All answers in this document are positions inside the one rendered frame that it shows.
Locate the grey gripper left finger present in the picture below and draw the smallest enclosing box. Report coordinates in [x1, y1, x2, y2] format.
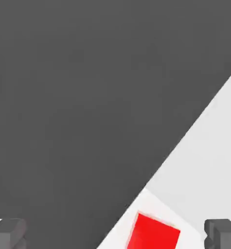
[0, 218, 28, 249]

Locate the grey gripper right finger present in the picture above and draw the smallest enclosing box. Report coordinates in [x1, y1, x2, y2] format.
[204, 219, 231, 249]

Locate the small red cube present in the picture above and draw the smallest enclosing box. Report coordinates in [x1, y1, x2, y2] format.
[126, 213, 181, 249]

